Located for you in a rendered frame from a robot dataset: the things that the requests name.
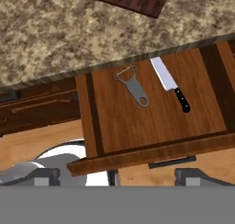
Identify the open wooden drawer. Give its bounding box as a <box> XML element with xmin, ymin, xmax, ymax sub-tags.
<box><xmin>66</xmin><ymin>39</ymin><xmax>235</xmax><ymax>177</ymax></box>

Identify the grey metal peeler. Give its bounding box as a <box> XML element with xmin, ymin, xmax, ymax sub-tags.
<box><xmin>114</xmin><ymin>65</ymin><xmax>150</xmax><ymax>108</ymax></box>

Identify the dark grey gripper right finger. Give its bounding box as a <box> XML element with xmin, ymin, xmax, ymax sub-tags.
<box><xmin>173</xmin><ymin>167</ymin><xmax>235</xmax><ymax>187</ymax></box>

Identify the wooden bar handle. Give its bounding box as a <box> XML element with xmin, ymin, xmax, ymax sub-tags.
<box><xmin>10</xmin><ymin>98</ymin><xmax>73</xmax><ymax>115</ymax></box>

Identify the dark wooden drawer front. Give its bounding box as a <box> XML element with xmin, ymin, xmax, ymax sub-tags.
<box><xmin>0</xmin><ymin>76</ymin><xmax>83</xmax><ymax>138</ymax></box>

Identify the dark drawer handle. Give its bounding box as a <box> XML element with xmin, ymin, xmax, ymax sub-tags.
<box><xmin>148</xmin><ymin>154</ymin><xmax>197</xmax><ymax>170</ymax></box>

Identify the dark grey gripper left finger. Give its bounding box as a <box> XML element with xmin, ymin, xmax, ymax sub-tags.
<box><xmin>2</xmin><ymin>167</ymin><xmax>61</xmax><ymax>187</ymax></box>

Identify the black-handled kitchen knife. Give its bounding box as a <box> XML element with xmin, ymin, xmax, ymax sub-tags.
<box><xmin>150</xmin><ymin>56</ymin><xmax>192</xmax><ymax>114</ymax></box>

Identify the white grey round object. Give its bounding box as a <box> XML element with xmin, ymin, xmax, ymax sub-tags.
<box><xmin>0</xmin><ymin>138</ymin><xmax>120</xmax><ymax>187</ymax></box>

